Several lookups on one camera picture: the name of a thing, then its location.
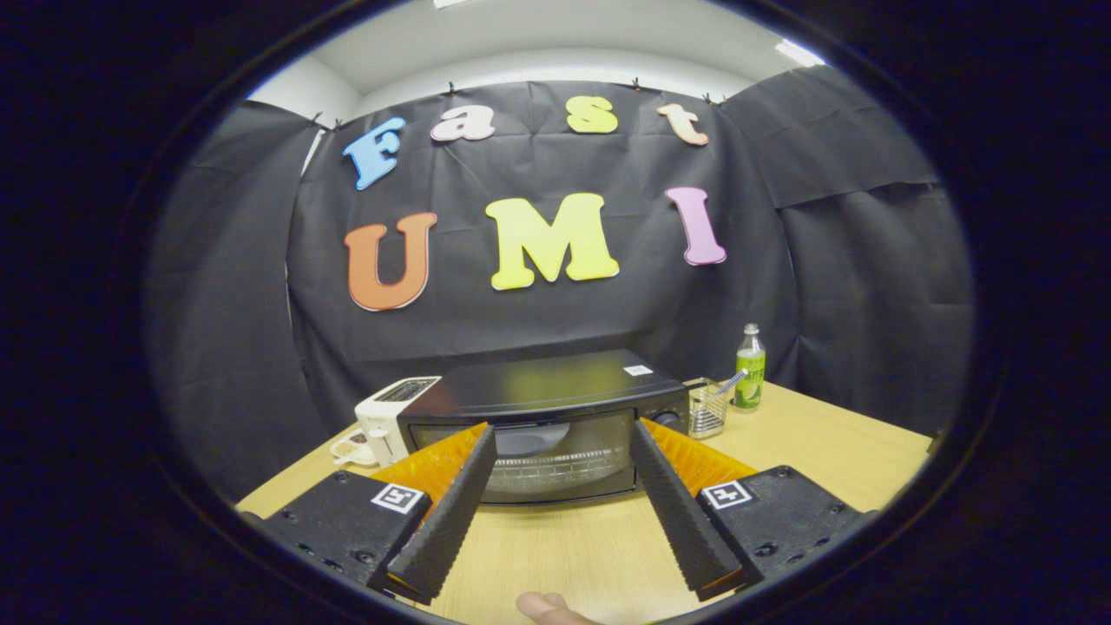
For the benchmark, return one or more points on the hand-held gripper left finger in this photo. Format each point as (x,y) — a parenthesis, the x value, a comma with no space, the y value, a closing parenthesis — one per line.
(451,512)

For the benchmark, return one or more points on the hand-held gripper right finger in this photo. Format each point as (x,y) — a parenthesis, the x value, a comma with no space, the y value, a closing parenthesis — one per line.
(686,512)

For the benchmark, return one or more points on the black toaster oven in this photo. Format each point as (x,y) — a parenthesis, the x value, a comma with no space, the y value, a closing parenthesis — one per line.
(547,386)

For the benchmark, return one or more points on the white pop-up toaster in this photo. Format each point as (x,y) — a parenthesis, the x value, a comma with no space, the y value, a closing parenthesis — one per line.
(382,417)

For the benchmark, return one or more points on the metal utensil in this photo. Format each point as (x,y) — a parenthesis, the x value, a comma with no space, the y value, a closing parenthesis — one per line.
(733,380)

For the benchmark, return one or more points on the green drink bottle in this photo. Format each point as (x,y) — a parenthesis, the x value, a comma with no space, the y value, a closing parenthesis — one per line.
(750,378)

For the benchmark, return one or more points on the small ceiling light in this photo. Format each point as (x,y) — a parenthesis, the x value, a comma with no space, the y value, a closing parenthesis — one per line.
(798,54)

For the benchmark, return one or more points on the long ceiling light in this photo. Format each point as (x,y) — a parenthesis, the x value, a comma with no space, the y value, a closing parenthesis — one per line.
(450,3)

